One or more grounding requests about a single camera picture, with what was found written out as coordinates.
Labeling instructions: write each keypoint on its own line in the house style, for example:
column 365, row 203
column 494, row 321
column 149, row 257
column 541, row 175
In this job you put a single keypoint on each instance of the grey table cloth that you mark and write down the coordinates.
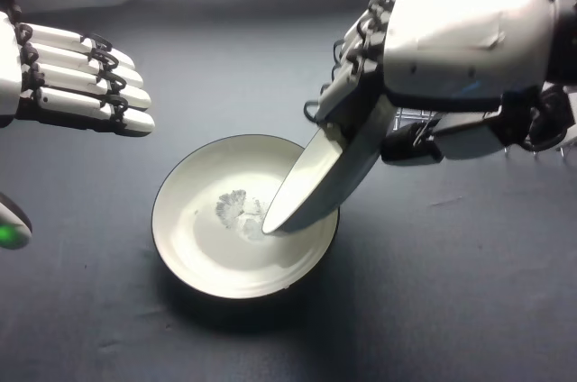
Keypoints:
column 451, row 287

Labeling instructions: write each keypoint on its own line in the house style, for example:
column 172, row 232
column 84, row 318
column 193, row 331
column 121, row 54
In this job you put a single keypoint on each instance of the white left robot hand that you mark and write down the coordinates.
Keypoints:
column 67, row 80

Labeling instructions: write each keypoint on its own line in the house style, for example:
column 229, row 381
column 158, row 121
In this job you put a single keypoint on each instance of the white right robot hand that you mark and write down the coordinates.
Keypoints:
column 451, row 39

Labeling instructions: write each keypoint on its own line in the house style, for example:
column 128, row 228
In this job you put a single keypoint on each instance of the white plate with dark rim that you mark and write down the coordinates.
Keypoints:
column 315, row 193
column 216, row 256

